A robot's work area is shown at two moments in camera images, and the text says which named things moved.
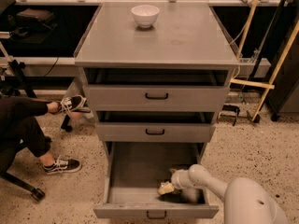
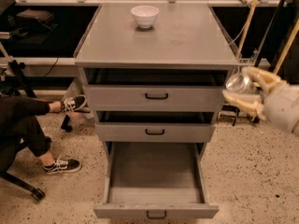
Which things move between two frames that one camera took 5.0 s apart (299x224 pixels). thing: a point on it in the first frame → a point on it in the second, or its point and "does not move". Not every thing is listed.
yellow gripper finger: x=173 y=170 → x=266 y=79
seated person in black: x=20 y=128 does not move
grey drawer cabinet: x=156 y=75 does not move
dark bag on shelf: x=35 y=20 does not move
